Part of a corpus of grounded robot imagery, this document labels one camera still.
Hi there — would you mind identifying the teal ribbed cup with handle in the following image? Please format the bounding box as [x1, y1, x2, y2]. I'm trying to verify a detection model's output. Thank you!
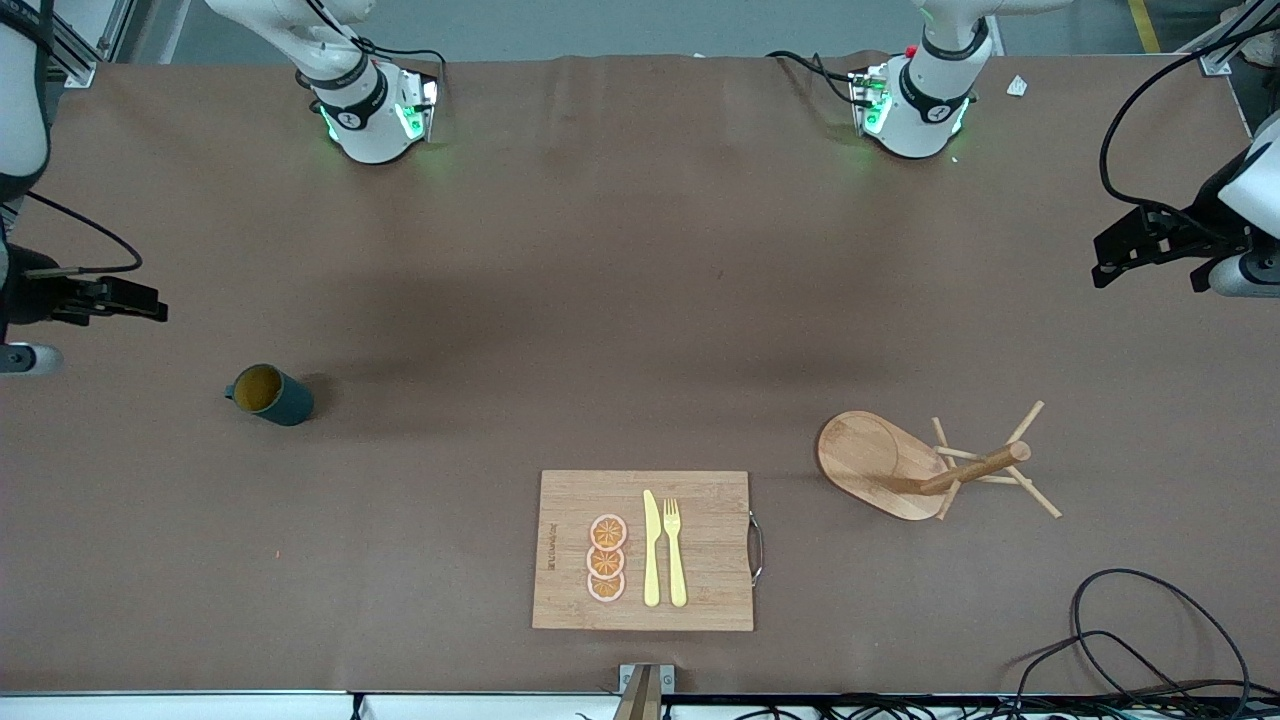
[224, 363, 316, 428]

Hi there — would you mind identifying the wooden mug tree stand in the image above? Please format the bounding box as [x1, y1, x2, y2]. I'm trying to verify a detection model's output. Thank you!
[816, 400, 1063, 523]

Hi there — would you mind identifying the yellow plastic fork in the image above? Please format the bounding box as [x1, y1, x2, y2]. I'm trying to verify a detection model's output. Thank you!
[663, 498, 689, 608]

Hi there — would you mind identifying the yellow plastic knife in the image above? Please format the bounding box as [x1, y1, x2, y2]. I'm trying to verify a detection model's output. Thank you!
[642, 489, 662, 608]

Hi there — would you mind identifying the aluminium frame profile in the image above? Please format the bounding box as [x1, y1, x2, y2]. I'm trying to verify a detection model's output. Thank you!
[1195, 0, 1280, 77]
[40, 0, 101, 89]

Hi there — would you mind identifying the black looped cable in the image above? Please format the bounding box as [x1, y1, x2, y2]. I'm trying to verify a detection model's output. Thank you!
[1000, 568, 1253, 701]

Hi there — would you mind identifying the black left arm base cable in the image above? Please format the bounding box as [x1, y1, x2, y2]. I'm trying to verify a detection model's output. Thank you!
[765, 50, 873, 107]

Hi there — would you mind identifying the black arm base cable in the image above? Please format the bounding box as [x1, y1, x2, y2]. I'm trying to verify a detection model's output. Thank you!
[765, 50, 873, 107]
[350, 25, 448, 81]

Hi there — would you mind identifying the black right arm base cable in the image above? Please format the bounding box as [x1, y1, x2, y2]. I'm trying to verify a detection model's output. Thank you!
[350, 25, 448, 81]

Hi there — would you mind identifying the white table edge rail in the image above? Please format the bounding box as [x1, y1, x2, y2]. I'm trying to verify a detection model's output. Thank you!
[0, 690, 621, 720]

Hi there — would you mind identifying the black floor cable tangle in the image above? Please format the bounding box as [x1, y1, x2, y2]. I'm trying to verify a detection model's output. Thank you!
[690, 688, 1280, 720]

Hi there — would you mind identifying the bamboo cutting board, metal handle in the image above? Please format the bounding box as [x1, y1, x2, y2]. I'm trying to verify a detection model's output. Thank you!
[531, 470, 766, 633]

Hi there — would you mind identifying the metal table edge bracket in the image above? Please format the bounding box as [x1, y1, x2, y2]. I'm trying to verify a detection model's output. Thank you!
[612, 663, 676, 720]

